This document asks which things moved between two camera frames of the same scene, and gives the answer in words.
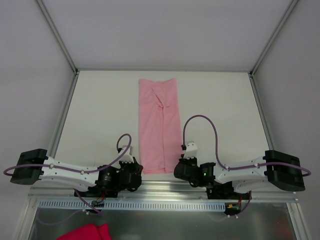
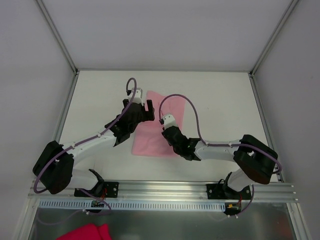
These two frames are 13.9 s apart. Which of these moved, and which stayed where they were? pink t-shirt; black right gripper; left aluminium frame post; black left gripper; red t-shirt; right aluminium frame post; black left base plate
Moved: black right gripper; black left gripper; pink t-shirt
Stayed: right aluminium frame post; left aluminium frame post; black left base plate; red t-shirt
